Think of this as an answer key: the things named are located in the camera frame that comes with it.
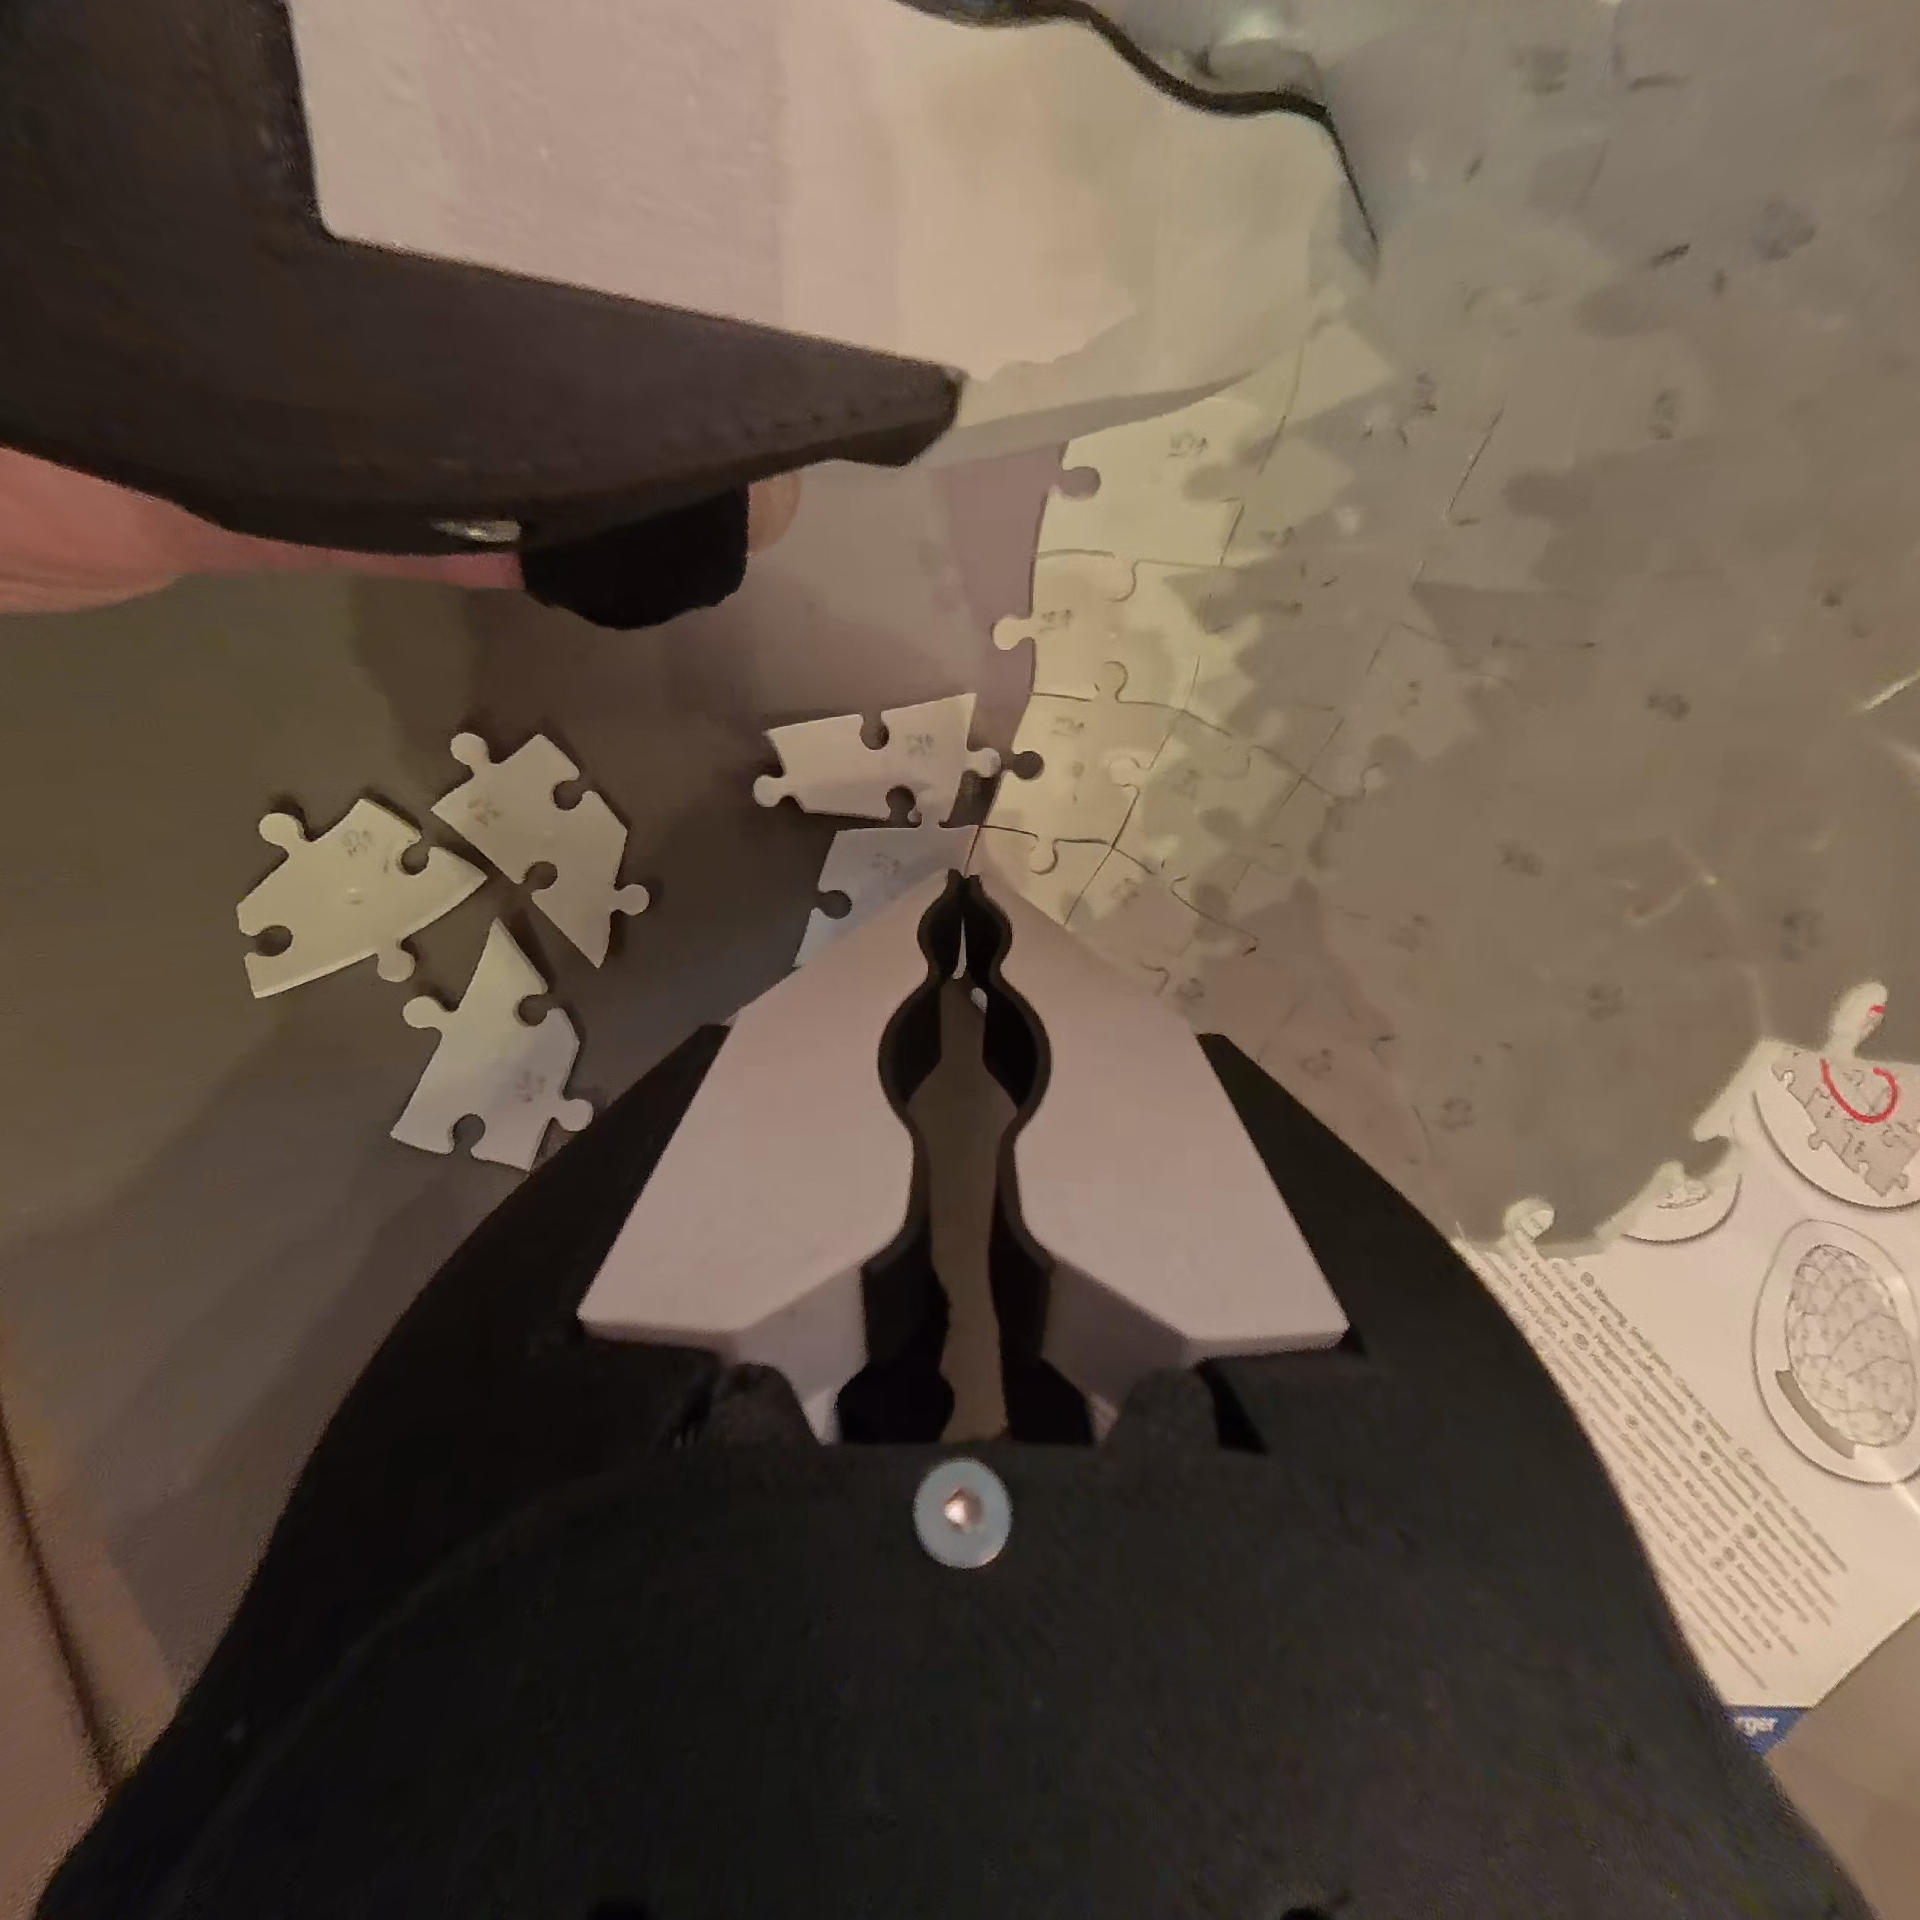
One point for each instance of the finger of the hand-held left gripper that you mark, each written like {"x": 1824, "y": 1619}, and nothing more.
{"x": 751, "y": 180}

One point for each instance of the partly built puzzle ball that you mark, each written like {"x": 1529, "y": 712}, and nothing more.
{"x": 1501, "y": 675}

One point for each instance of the white instruction leaflet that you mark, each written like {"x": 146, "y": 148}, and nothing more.
{"x": 1725, "y": 1576}

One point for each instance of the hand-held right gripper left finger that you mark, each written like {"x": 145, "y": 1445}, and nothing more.
{"x": 721, "y": 1200}

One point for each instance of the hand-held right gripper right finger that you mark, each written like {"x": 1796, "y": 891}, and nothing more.
{"x": 1172, "y": 1200}

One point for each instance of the beige trousers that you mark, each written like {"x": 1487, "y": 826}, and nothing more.
{"x": 44, "y": 1723}

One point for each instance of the white puzzle piece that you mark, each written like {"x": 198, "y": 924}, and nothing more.
{"x": 540, "y": 826}
{"x": 346, "y": 901}
{"x": 494, "y": 1066}
{"x": 878, "y": 884}
{"x": 885, "y": 750}

